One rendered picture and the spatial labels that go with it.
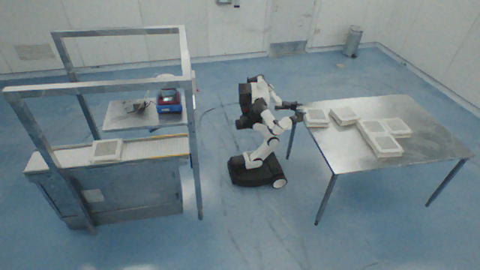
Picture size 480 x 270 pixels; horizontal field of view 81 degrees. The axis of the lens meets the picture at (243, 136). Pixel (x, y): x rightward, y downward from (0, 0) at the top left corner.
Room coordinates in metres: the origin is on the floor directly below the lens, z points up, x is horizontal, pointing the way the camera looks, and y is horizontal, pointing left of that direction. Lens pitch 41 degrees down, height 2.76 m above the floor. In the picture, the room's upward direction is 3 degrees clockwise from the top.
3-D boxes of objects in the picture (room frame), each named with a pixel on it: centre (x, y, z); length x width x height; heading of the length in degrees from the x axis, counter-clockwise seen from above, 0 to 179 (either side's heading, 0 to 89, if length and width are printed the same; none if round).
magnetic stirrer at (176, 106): (1.89, 0.62, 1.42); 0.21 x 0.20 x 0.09; 14
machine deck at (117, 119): (1.80, 0.79, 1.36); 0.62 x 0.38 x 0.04; 104
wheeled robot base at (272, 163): (2.40, -0.15, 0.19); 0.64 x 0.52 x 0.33; 107
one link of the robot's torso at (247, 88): (2.39, -0.07, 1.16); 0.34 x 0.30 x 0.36; 5
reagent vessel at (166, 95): (1.89, 0.62, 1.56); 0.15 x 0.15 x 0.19
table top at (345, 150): (2.40, -1.42, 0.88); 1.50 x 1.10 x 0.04; 104
